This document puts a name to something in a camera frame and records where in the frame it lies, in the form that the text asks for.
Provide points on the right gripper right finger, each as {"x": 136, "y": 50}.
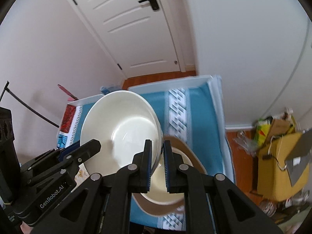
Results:
{"x": 214, "y": 204}

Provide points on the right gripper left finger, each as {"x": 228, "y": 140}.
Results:
{"x": 102, "y": 204}

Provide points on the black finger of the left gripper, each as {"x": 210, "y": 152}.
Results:
{"x": 73, "y": 160}

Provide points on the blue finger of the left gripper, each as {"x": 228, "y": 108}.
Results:
{"x": 67, "y": 150}

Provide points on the brown square bowl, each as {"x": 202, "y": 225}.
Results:
{"x": 175, "y": 179}

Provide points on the cream yellow bowl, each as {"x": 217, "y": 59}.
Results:
{"x": 158, "y": 193}

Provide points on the white ribbed bowl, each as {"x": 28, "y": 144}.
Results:
{"x": 121, "y": 121}

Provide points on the person's left hand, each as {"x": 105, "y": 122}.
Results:
{"x": 25, "y": 228}

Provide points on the yellow cardboard box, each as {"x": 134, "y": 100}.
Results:
{"x": 283, "y": 167}

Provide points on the blue water bottle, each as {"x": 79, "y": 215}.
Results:
{"x": 107, "y": 90}

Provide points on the black metal stand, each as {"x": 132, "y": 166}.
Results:
{"x": 6, "y": 89}

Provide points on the blue patterned tablecloth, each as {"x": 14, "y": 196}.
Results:
{"x": 70, "y": 133}

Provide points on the white door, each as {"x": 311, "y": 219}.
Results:
{"x": 139, "y": 40}

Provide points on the white wardrobe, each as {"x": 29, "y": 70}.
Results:
{"x": 262, "y": 51}

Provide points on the pink mop handle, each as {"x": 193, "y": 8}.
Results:
{"x": 71, "y": 97}

